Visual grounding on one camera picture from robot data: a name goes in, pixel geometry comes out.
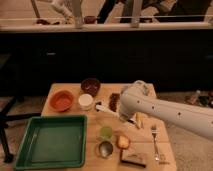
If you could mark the green plastic tray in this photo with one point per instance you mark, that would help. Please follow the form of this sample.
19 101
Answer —
53 142

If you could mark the orange bowl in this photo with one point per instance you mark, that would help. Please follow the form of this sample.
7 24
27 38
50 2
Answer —
61 101

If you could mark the black chair base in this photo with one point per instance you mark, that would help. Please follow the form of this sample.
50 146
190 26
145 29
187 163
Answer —
5 118

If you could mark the metal cup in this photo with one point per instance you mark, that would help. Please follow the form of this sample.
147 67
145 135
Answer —
105 149

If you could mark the white cup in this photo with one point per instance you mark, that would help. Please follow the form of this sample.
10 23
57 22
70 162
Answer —
85 101

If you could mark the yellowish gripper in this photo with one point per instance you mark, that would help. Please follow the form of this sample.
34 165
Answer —
124 117

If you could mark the green cup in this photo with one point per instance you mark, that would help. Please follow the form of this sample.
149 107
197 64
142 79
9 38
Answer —
105 133

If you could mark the purple bowl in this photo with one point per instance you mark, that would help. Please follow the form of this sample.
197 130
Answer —
90 86

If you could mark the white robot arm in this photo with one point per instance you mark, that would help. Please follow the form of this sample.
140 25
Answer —
134 98

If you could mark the silver fork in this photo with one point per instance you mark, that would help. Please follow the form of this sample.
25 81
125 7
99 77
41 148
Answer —
154 135

